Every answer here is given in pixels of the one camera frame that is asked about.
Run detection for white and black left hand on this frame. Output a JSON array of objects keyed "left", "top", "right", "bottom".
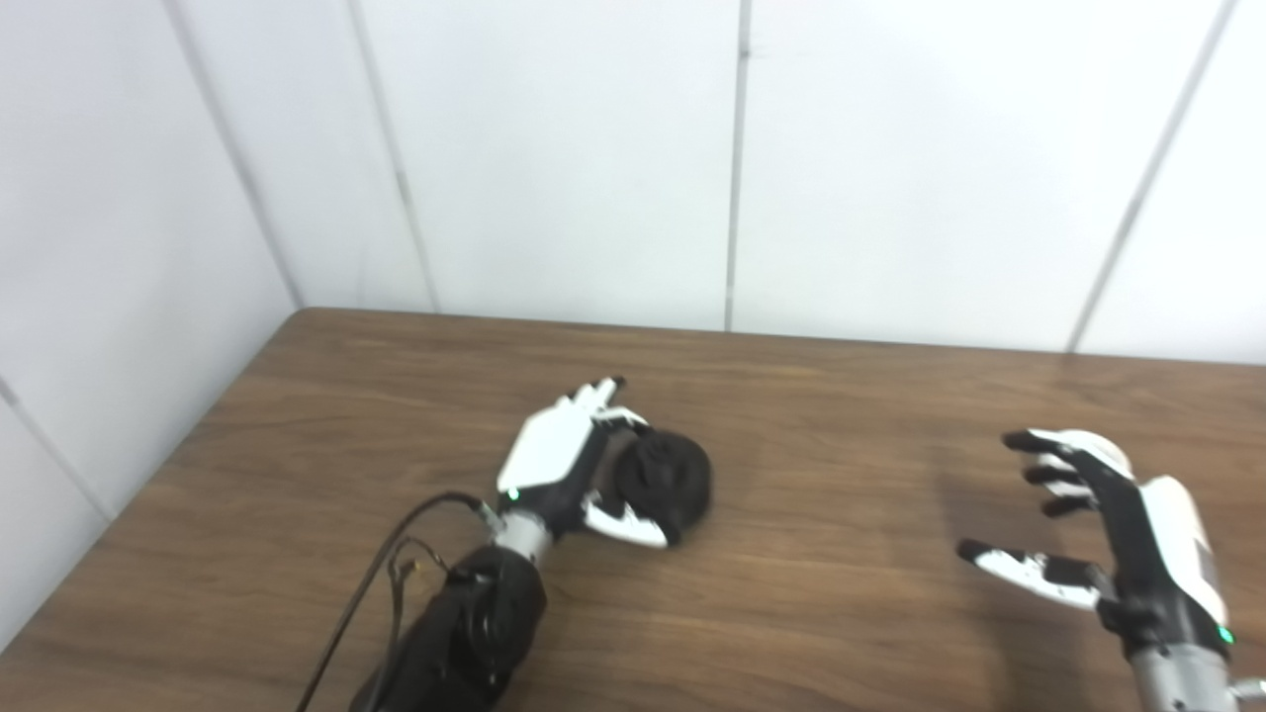
[{"left": 495, "top": 376, "right": 674, "bottom": 550}]

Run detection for white and black right hand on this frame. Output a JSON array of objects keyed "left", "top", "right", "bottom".
[{"left": 955, "top": 428, "right": 1237, "bottom": 659}]

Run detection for round black plastic part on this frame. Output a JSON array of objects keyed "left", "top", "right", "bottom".
[{"left": 610, "top": 431, "right": 713, "bottom": 545}]

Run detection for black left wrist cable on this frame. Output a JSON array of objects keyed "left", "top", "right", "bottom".
[{"left": 295, "top": 491, "right": 500, "bottom": 712}]

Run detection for thin left arm wires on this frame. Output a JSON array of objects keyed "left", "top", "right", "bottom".
[{"left": 381, "top": 537, "right": 456, "bottom": 712}]

